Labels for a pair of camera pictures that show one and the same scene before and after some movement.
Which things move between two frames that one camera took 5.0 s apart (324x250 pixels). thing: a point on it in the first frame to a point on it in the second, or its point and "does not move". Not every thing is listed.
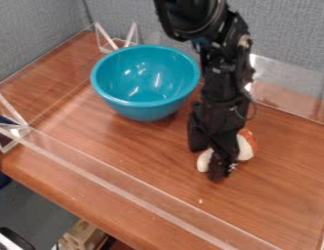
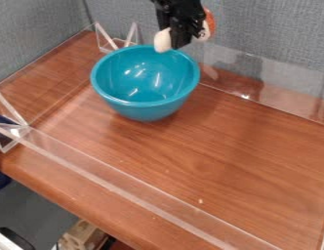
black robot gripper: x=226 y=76 to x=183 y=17
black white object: x=8 y=240 does not move
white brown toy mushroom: x=246 y=149 to x=162 y=35
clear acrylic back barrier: x=289 y=85 does not move
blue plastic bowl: x=144 y=81 does not move
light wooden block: x=82 y=237 does not move
